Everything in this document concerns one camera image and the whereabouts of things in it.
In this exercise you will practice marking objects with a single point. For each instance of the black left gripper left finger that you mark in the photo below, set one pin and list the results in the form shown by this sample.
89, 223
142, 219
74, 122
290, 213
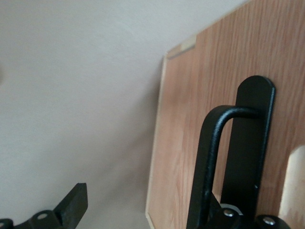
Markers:
71, 205

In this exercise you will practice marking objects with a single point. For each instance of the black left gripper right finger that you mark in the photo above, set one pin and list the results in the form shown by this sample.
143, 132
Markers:
247, 223

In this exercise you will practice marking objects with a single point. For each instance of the plain wooden drawer front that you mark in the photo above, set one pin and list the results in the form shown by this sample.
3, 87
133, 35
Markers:
174, 143

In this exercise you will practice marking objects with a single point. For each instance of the wooden drawer with finger notch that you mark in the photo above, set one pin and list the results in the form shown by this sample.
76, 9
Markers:
238, 47

